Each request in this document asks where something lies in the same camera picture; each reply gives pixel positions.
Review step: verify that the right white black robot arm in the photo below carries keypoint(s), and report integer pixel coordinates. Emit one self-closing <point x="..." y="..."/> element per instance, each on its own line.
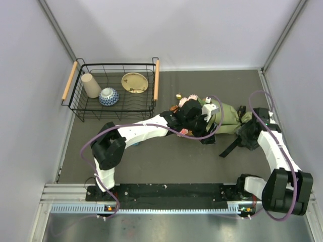
<point x="288" y="187"/>

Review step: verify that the yellow ceramic plate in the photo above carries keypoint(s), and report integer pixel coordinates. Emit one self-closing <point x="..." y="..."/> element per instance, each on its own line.
<point x="134" y="83"/>

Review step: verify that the black gold-lettered ribbon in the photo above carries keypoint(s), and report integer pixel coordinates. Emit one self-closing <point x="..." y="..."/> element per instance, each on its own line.
<point x="237" y="142"/>

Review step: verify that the green orange wrapping paper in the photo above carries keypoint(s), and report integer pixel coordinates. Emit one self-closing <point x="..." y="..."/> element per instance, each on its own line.
<point x="231" y="121"/>

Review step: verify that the blue white patterned bowl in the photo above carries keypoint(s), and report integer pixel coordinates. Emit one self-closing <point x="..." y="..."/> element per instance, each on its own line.
<point x="108" y="97"/>

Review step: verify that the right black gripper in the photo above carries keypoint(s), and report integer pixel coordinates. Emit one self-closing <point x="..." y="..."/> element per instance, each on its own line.
<point x="250" y="143"/>

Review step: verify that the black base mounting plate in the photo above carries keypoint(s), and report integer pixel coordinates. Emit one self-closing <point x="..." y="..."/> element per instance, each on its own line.
<point x="134" y="192"/>

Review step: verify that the black wire dish basket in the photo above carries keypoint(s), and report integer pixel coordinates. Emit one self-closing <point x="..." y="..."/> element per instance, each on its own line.
<point x="136" y="102"/>

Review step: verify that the beige paper cup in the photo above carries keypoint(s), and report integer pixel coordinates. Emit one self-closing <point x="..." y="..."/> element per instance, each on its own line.
<point x="90" y="85"/>

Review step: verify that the pink flower bunch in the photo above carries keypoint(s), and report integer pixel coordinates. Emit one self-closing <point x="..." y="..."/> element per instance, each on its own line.
<point x="185" y="100"/>

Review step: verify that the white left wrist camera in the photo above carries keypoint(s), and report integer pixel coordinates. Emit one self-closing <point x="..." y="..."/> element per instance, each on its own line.
<point x="209" y="109"/>

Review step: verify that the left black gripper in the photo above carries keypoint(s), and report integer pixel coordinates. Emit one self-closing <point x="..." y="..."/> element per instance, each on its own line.
<point x="203" y="130"/>

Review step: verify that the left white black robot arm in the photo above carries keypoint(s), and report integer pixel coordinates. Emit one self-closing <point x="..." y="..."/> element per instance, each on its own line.
<point x="108" y="149"/>

